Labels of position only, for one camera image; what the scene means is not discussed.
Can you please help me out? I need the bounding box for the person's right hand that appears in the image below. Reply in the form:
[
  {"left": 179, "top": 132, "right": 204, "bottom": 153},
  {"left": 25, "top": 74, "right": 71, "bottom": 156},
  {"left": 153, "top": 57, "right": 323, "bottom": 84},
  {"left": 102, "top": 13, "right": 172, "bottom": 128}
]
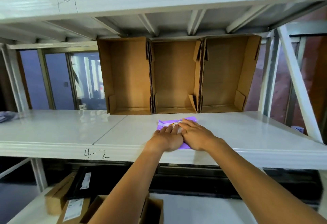
[{"left": 178, "top": 119, "right": 227, "bottom": 152}]

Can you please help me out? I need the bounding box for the person's left hand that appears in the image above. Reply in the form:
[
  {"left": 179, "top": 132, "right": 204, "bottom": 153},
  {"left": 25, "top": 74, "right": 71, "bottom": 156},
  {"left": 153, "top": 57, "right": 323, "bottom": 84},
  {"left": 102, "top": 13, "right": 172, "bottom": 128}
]
[{"left": 144, "top": 123, "right": 184, "bottom": 153}]

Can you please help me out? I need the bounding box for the purple mailer bag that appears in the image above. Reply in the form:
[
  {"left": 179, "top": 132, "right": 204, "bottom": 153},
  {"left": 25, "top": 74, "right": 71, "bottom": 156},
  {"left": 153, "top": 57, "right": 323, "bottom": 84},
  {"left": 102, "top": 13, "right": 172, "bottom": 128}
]
[{"left": 156, "top": 116, "right": 199, "bottom": 150}]

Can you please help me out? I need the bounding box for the person's right forearm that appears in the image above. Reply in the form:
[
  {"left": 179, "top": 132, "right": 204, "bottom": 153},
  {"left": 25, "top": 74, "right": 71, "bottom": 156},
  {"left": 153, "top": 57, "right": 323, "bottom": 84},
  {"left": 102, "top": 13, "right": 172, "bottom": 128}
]
[{"left": 207, "top": 141, "right": 327, "bottom": 224}]

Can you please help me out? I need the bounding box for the person's left forearm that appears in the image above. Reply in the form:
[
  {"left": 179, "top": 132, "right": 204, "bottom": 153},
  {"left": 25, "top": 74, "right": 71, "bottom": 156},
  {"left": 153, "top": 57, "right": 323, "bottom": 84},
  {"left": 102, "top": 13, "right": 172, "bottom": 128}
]
[{"left": 88, "top": 147, "right": 164, "bottom": 224}]

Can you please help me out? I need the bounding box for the white metal shelf rack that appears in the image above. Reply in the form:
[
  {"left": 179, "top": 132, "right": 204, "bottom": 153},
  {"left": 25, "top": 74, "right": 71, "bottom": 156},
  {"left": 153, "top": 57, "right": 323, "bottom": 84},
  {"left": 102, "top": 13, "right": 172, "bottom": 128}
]
[{"left": 0, "top": 0, "right": 327, "bottom": 224}]

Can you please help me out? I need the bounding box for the open brown cardboard box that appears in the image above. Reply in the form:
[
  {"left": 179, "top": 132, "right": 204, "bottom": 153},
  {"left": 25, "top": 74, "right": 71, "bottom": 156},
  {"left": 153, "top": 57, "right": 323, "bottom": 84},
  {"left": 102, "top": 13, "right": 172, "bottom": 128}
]
[
  {"left": 97, "top": 37, "right": 153, "bottom": 116},
  {"left": 149, "top": 38, "right": 202, "bottom": 114},
  {"left": 200, "top": 35, "right": 262, "bottom": 114}
]

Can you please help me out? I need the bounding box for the black package with white label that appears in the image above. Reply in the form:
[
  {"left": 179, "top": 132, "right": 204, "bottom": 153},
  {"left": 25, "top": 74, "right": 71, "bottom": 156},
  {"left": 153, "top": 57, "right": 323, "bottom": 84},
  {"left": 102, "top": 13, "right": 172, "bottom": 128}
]
[{"left": 67, "top": 166, "right": 113, "bottom": 199}]

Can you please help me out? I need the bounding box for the cardboard carton with white label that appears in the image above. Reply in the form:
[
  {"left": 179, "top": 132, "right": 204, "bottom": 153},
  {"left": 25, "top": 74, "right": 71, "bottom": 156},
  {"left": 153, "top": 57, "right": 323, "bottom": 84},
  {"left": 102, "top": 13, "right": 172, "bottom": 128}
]
[{"left": 57, "top": 197, "right": 91, "bottom": 224}]

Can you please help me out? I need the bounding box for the crumpled blue plastic film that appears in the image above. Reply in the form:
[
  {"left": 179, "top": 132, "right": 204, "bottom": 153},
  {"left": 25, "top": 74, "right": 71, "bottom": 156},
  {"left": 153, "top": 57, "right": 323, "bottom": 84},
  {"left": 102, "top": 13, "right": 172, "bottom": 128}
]
[{"left": 0, "top": 111, "right": 18, "bottom": 123}]

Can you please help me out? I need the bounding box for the metal window frame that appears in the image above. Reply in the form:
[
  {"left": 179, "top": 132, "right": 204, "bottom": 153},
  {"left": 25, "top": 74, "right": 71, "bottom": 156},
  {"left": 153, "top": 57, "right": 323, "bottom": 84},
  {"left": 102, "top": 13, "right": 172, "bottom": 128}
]
[{"left": 18, "top": 49, "right": 107, "bottom": 111}]

